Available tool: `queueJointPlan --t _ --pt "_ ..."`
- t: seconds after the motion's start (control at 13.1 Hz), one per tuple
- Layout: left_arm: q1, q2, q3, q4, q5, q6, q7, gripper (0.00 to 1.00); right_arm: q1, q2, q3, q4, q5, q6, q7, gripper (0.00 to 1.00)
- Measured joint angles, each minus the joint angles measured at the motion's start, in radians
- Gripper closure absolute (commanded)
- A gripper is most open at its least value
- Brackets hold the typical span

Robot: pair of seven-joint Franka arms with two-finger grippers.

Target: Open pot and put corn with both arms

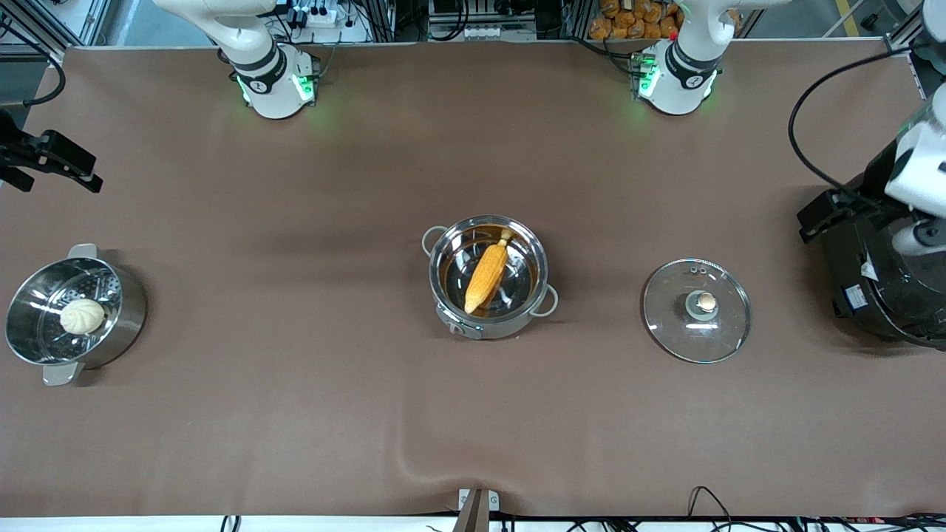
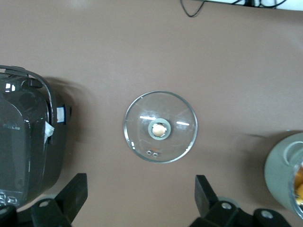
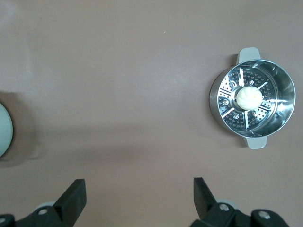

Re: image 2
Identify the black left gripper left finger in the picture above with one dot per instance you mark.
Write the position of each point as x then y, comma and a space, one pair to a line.
71, 201

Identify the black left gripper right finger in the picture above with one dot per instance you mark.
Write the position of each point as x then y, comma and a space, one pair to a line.
206, 201

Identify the yellow corn cob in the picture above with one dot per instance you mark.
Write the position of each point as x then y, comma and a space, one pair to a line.
299, 186

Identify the round glass pot lid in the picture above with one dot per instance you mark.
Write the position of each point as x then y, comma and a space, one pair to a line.
170, 111

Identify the grey-green cooking pot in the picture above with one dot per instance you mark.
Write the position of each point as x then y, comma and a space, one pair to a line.
277, 170

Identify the black electric rice cooker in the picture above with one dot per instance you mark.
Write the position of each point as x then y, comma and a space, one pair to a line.
23, 142

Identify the brown table cover mat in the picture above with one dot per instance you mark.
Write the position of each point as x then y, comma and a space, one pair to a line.
151, 47

